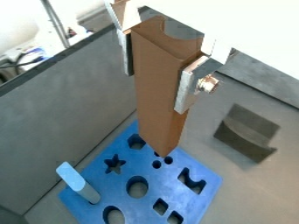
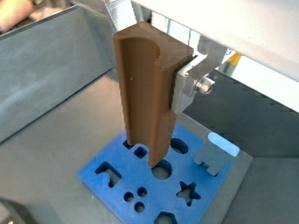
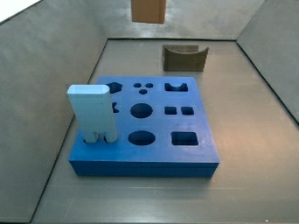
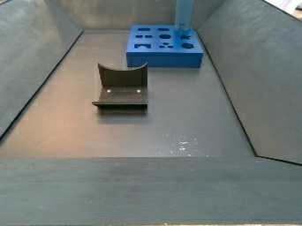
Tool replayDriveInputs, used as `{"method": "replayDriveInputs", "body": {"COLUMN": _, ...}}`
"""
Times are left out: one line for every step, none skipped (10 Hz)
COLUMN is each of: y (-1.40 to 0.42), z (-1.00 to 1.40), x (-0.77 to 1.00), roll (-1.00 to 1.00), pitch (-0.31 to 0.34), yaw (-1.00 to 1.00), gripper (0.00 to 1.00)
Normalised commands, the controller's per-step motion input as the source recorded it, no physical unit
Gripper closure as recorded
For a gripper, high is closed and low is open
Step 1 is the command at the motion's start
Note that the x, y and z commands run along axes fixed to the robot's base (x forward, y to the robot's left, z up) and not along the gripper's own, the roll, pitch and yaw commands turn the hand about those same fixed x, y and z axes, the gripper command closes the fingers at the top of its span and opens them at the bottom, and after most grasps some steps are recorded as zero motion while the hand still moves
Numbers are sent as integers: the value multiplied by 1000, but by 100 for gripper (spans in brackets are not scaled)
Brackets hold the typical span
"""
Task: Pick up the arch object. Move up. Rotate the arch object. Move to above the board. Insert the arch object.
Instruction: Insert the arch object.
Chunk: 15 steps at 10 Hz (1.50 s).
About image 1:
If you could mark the brown arch-profile block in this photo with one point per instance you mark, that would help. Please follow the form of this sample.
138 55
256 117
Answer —
161 56

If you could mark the light blue oblong peg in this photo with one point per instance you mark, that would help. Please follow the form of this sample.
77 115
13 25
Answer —
78 184

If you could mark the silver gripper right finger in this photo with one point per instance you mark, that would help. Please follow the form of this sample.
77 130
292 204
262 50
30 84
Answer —
197 74

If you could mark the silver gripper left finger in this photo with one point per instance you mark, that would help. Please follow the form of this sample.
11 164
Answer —
125 16

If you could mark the blue shape-sorting board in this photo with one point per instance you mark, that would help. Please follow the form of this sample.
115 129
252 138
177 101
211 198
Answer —
145 189

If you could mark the dark grey curved holder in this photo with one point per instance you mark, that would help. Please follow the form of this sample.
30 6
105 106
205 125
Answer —
248 133

